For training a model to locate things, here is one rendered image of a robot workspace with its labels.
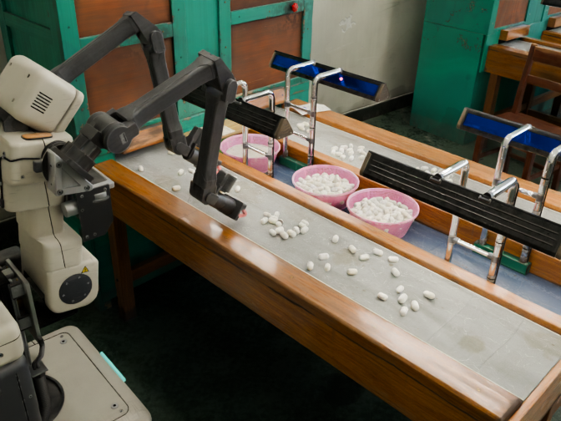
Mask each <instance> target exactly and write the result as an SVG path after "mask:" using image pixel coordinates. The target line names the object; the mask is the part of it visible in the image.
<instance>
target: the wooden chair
mask: <svg viewBox="0 0 561 421"><path fill-rule="evenodd" d="M533 61H536V62H540V63H545V64H548V65H552V66H554V67H558V68H561V52H559V51H555V50H552V49H548V48H542V47H538V45H537V44H536V43H531V47H530V49H529V52H528V57H527V61H526V64H525V66H524V69H523V74H522V77H521V79H520V82H519V85H518V90H517V93H516V96H515V100H514V103H513V108H512V112H507V113H504V114H500V115H496V116H498V117H501V118H504V119H509V120H512V121H515V122H518V123H520V124H531V125H532V126H533V127H535V128H537V129H542V130H545V131H548V132H551V133H555V134H559V135H561V127H559V126H557V125H555V124H550V123H548V122H545V121H543V120H541V119H536V118H534V117H532V116H529V115H526V114H522V113H519V111H520V108H521V104H522V101H523V95H524V91H525V89H526V85H527V83H529V84H534V85H537V86H540V87H544V88H546V89H552V90H554V91H557V92H560V93H561V84H560V83H557V82H554V81H551V80H547V79H542V78H540V77H536V76H533V75H530V71H531V68H532V66H533ZM484 140H485V137H482V136H480V135H477V139H476V144H475V148H474V152H473V159H472V161H474V162H476V163H478V161H479V159H480V158H482V157H485V156H488V155H491V154H494V153H497V152H499V151H500V147H501V146H498V147H496V148H494V149H491V150H487V151H484V152H482V149H483V143H484ZM512 148H514V149H516V150H520V151H522V152H524V153H526V158H524V157H522V156H520V155H516V154H514V153H513V152H512ZM481 152H482V153H481ZM535 156H536V154H535V153H531V152H528V151H526V150H521V149H519V148H516V147H513V146H511V145H509V146H508V152H507V155H506V159H505V163H504V167H503V172H504V173H508V167H509V162H510V157H512V158H514V159H516V160H519V161H521V162H523V163H524V167H523V174H522V178H521V179H524V180H527V181H530V180H534V179H536V178H538V177H540V176H542V175H543V169H544V165H541V164H539V163H537V162H534V159H535ZM533 167H535V168H537V169H540V170H541V171H539V172H537V173H535V174H532V175H530V174H531V171H532V168H533ZM560 178H561V162H559V161H557V162H556V165H555V166H554V170H553V181H552V184H551V190H556V191H558V186H559V182H560Z"/></svg>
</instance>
